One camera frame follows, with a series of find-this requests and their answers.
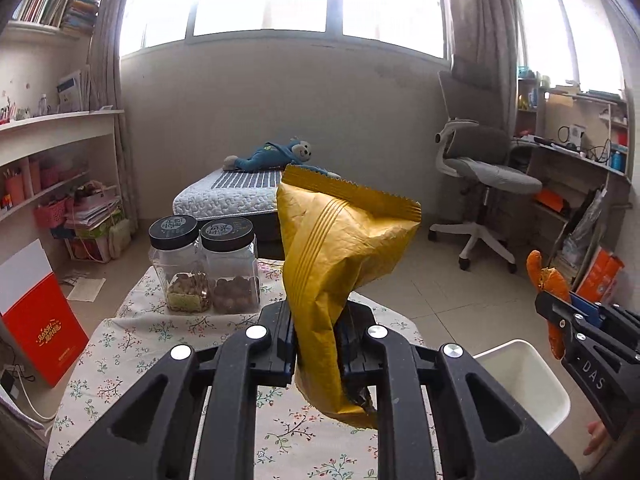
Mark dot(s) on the red white paper bag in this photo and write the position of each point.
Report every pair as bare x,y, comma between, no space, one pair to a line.
40,320

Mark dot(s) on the person's right hand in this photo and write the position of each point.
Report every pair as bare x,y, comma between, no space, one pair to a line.
599,437

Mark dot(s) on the white bookshelf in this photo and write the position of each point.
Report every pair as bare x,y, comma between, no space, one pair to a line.
55,130

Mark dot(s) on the silver plastic bag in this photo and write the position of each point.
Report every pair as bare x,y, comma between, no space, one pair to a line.
582,230

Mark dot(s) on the clear plastic jar black lid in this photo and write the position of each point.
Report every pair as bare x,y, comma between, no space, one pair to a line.
180,270
232,275

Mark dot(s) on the orange box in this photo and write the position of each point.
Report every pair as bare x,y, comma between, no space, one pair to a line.
550,201

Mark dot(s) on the pink storage basket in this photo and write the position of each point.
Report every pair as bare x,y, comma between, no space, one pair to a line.
50,212

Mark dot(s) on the narrow window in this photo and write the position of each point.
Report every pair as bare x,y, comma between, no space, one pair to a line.
570,35

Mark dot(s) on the blue monkey plush toy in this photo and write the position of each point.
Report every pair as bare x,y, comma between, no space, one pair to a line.
265,155

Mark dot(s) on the large window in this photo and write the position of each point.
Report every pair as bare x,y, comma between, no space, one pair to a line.
275,5

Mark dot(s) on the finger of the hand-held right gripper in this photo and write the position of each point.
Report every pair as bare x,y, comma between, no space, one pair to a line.
560,320
585,307

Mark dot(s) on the white paper sheets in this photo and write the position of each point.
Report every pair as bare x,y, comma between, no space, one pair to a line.
85,287

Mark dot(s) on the dark grey ottoman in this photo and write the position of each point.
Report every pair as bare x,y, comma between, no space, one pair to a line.
265,240

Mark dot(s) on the floral tablecloth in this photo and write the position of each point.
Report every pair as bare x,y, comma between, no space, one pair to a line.
130,360

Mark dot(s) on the blue bottle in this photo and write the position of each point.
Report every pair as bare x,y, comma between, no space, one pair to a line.
618,160

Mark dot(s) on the wooden desk with shelves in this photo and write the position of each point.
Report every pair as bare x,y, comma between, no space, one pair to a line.
565,170

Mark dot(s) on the grey patterned curtain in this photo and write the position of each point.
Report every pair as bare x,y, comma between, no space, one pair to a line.
480,35
107,110

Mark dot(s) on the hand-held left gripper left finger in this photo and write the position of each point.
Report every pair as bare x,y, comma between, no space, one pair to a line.
280,350

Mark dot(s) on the orange paper bag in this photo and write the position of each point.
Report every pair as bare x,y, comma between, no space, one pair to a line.
600,272

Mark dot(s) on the grey office chair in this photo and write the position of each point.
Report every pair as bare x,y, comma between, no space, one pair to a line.
475,160

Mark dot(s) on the grey quilted mat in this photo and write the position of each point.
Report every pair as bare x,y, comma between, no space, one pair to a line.
225,195

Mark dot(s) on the white trash bin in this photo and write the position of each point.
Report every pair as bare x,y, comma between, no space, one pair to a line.
520,390

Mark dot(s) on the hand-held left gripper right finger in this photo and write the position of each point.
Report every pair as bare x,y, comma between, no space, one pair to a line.
357,355

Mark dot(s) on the yellow snack wrapper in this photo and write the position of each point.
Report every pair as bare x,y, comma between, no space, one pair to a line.
330,260

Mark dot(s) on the orange peel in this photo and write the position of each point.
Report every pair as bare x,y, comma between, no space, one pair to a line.
555,290

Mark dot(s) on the white desk device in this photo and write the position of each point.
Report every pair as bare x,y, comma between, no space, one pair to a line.
577,134

